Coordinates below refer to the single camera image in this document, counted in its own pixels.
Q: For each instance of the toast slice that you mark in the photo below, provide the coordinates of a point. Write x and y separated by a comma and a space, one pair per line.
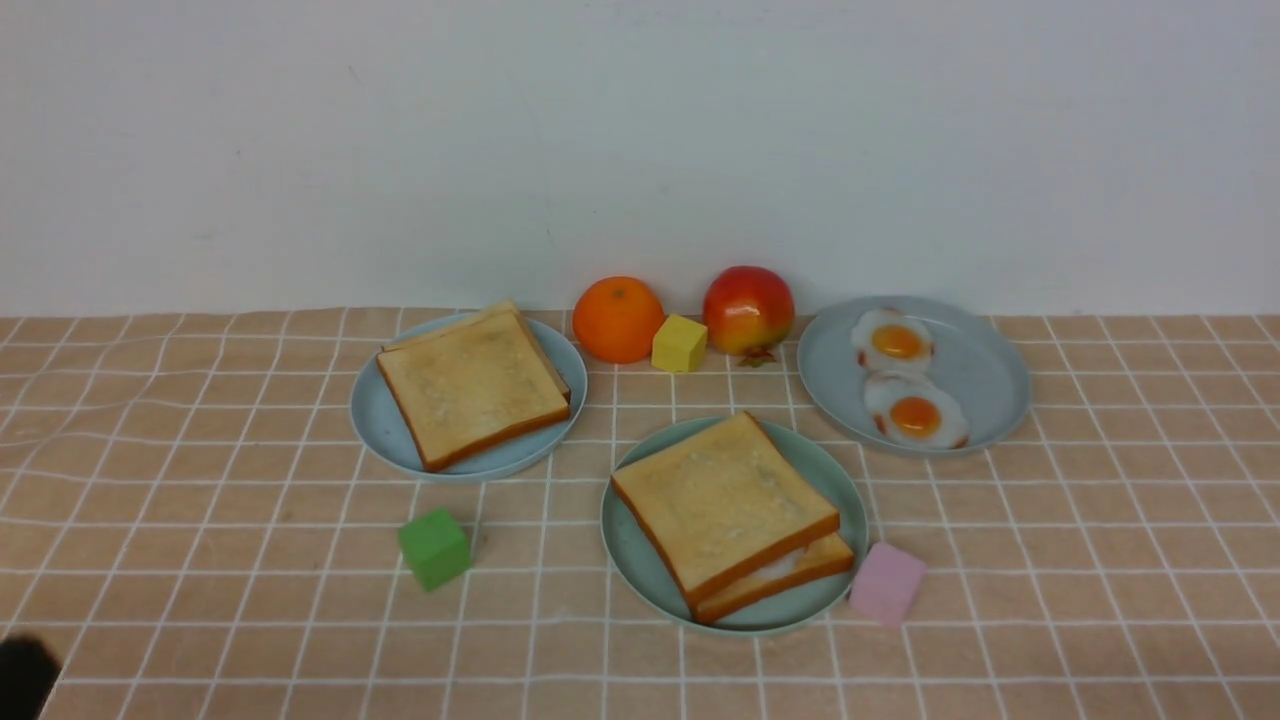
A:
827, 556
466, 392
506, 307
721, 504

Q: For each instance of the fried egg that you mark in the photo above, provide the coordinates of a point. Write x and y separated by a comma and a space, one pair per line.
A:
910, 410
782, 568
886, 340

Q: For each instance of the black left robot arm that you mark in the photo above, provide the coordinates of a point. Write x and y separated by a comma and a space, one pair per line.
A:
29, 671

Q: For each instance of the yellow cube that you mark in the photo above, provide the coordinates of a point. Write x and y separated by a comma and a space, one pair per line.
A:
679, 346

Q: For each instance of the orange fruit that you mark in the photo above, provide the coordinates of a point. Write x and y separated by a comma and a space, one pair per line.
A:
617, 318

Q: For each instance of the red pomegranate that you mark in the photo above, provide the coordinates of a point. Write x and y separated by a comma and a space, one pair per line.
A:
748, 310

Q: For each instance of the teal centre plate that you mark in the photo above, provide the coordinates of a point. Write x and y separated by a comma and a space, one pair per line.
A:
643, 571

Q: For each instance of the blue bread plate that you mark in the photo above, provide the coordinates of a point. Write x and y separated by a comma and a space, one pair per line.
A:
378, 424

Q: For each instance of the green cube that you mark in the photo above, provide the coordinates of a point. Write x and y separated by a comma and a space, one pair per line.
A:
435, 549

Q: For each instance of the pink cube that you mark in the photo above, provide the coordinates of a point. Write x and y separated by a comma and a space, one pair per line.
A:
885, 586

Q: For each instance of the grey-blue egg plate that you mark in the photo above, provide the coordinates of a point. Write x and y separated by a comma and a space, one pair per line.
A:
971, 361

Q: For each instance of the checkered peach tablecloth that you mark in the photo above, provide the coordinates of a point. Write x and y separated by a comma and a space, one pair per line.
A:
190, 521

